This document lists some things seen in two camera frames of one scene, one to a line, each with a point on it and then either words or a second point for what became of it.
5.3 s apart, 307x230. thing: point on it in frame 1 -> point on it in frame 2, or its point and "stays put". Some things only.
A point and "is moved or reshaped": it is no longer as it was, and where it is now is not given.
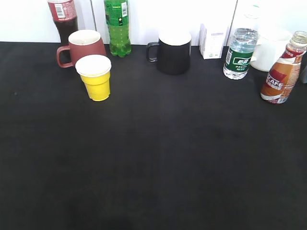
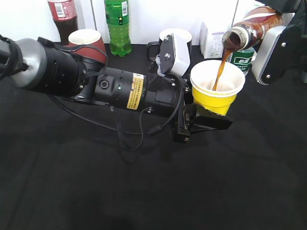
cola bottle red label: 64,14 stays put
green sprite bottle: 117,17 stays put
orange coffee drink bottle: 279,79 -> 247,32
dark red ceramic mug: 81,42 stays put
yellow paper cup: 95,71 is moved or reshaped
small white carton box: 211,44 stays put
